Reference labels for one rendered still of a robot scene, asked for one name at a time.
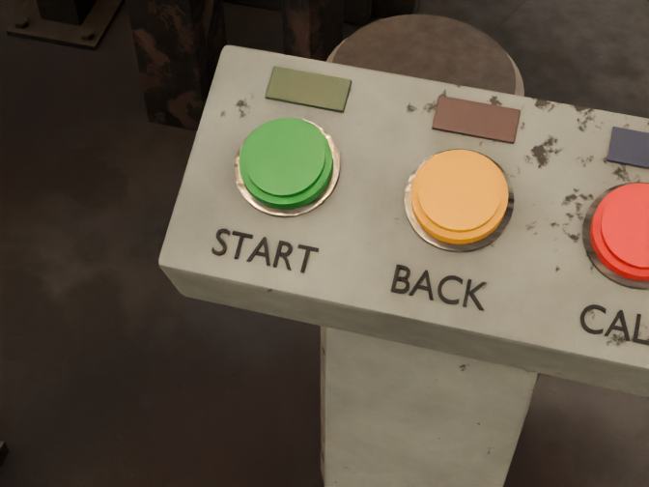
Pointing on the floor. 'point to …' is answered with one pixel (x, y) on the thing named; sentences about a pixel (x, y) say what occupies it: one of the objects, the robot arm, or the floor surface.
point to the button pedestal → (416, 268)
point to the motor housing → (177, 56)
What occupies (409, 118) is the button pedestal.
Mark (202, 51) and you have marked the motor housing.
